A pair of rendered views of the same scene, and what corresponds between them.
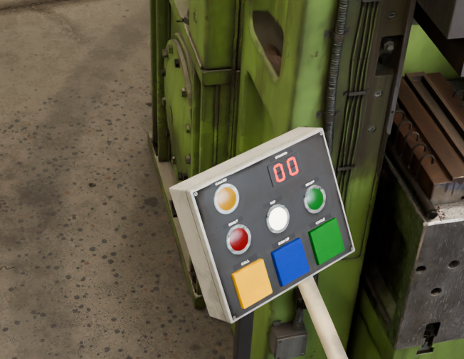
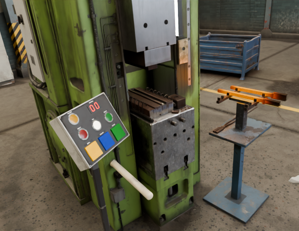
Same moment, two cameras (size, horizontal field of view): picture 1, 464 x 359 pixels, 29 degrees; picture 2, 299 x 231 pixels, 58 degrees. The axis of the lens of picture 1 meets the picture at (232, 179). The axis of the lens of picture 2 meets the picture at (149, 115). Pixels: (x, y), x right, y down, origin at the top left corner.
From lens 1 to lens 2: 0.59 m
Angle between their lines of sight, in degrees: 21
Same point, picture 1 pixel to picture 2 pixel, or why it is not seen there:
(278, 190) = (93, 114)
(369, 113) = (119, 94)
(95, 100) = (26, 154)
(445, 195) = (154, 114)
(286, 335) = (116, 192)
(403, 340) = (157, 175)
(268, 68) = (80, 91)
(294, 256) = (107, 138)
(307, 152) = (100, 100)
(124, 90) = (37, 148)
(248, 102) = not seen: hidden behind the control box
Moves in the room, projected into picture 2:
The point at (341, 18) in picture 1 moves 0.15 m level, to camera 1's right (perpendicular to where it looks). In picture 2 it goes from (99, 56) to (124, 52)
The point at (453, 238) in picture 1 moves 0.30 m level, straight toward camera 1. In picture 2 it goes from (162, 129) to (164, 154)
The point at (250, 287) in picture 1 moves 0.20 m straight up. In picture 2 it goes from (93, 151) to (85, 113)
